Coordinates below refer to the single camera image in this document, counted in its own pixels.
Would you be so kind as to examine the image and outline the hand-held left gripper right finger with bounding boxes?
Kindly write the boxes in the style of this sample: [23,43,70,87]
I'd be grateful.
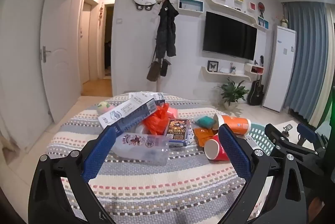
[218,124,307,224]

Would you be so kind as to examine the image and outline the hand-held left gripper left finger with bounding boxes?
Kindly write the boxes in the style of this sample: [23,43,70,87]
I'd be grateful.
[28,126,117,224]

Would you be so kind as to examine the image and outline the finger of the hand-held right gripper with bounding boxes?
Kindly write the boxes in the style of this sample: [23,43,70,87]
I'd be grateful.
[297,123,330,152]
[264,123,314,159]

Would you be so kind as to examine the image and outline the light blue plastic basket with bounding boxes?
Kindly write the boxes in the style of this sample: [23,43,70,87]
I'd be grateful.
[236,123,275,156]

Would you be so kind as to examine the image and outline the red paper cup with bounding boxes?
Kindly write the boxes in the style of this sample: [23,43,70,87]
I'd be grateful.
[204,134,231,162]

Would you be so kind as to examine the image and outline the orange paper cup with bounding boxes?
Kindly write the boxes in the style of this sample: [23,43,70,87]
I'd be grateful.
[213,113,252,136]

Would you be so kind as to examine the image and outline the white heart-print bag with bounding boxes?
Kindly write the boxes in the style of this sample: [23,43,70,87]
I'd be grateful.
[183,132,196,146]

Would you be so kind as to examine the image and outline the orange plastic bag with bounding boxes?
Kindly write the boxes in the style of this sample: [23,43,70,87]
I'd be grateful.
[141,103,178,136]

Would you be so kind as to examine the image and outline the phone stand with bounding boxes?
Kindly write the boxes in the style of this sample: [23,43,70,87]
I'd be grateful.
[282,125,294,138]

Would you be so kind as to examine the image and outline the orange snack packet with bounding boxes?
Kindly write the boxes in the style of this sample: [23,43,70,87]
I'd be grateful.
[194,127,218,148]

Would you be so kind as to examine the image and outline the teal pouch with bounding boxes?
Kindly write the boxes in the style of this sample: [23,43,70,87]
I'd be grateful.
[195,116,215,128]

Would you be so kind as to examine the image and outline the black acoustic guitar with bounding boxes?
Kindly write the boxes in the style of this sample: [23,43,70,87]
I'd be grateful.
[247,74,265,106]

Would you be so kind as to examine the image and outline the pink green ball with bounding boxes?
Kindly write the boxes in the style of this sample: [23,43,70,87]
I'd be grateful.
[97,101,116,114]

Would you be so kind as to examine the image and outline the white blue carton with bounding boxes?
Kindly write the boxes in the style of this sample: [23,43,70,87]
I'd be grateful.
[98,97,157,133]
[128,92,166,107]

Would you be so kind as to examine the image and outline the clear plastic bottle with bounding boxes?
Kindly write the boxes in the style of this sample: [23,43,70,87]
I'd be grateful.
[112,132,169,165]

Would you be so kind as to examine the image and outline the green potted plant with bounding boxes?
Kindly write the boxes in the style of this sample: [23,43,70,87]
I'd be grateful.
[217,78,250,109]

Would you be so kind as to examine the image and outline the dark printed snack box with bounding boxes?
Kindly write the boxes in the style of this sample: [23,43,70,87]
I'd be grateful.
[163,118,191,147]

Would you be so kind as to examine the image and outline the white standing air conditioner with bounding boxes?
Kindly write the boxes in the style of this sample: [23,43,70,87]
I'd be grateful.
[262,25,297,112]

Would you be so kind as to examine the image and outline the white red cubby shelf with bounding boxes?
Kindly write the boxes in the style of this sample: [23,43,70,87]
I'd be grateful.
[244,62,263,75]

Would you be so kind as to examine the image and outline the blue grey curtain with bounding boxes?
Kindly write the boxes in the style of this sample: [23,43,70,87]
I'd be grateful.
[284,2,335,122]

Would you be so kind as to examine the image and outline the framed butterfly picture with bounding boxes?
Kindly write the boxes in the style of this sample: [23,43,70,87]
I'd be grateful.
[207,60,220,72]

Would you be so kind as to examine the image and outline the pink coat rack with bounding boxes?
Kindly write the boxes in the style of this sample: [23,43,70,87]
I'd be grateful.
[147,0,183,94]

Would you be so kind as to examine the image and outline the brown hanging bag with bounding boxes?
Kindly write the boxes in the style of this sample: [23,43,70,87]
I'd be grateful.
[147,60,161,82]

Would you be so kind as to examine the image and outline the white room door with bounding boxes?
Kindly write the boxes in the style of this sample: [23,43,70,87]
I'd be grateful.
[39,0,85,123]

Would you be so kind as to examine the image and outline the black hanging bag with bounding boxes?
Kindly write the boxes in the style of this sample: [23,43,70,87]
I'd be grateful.
[160,59,171,77]

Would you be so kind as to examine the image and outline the black flat television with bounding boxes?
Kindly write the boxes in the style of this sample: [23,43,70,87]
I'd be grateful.
[203,11,258,61]

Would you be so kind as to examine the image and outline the black coat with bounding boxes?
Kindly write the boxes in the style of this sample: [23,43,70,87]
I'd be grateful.
[155,0,179,59]

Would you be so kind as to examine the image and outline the blue-edged box shelf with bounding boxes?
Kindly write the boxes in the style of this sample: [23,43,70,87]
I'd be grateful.
[178,0,204,14]

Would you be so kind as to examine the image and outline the white low wall shelf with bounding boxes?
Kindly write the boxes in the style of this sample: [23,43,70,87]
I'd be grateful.
[201,66,251,82]

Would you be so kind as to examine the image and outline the small blue-edged wall box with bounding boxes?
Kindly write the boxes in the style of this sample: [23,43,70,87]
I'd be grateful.
[257,16,269,30]

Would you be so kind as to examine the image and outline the metal door handle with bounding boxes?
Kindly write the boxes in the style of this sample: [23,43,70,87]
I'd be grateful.
[40,46,49,63]

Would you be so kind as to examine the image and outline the white curved wall shelf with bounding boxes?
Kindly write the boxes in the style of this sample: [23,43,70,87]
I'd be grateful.
[209,0,269,31]

